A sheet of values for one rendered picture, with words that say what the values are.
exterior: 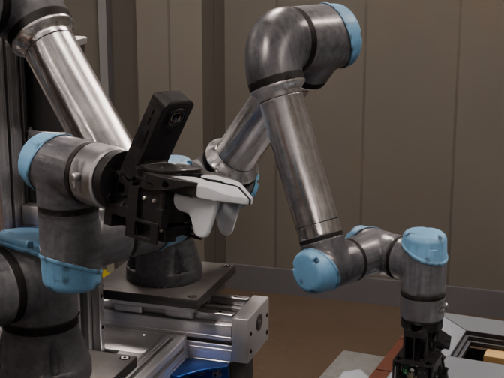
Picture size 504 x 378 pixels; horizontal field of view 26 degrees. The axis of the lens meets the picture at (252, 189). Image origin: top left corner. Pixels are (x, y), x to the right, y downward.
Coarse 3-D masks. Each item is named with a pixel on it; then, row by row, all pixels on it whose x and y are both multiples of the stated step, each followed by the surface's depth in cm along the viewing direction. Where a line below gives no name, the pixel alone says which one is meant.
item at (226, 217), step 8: (208, 176) 119; (216, 176) 119; (232, 184) 115; (240, 184) 115; (248, 192) 115; (224, 208) 117; (232, 208) 116; (224, 216) 117; (232, 216) 116; (224, 224) 118; (232, 224) 117; (224, 232) 118
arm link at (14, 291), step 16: (0, 0) 147; (0, 16) 148; (0, 32) 151; (0, 256) 158; (0, 272) 156; (0, 288) 155; (16, 288) 157; (0, 304) 155; (16, 304) 158; (0, 320) 157
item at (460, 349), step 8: (464, 336) 239; (472, 336) 239; (480, 336) 239; (488, 336) 238; (496, 336) 238; (464, 344) 236; (472, 344) 239; (480, 344) 238; (488, 344) 237; (496, 344) 237; (456, 352) 230; (464, 352) 233
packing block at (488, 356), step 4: (488, 352) 235; (492, 352) 235; (496, 352) 235; (500, 352) 235; (484, 356) 234; (488, 356) 234; (492, 356) 233; (496, 356) 233; (500, 356) 233; (484, 360) 234; (488, 360) 234; (492, 360) 233; (496, 360) 233; (500, 360) 233
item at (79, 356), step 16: (16, 336) 163; (32, 336) 163; (48, 336) 163; (64, 336) 165; (80, 336) 168; (0, 352) 167; (16, 352) 163; (32, 352) 163; (48, 352) 163; (64, 352) 165; (80, 352) 167; (0, 368) 166; (16, 368) 163; (32, 368) 163; (48, 368) 164; (64, 368) 165; (80, 368) 166
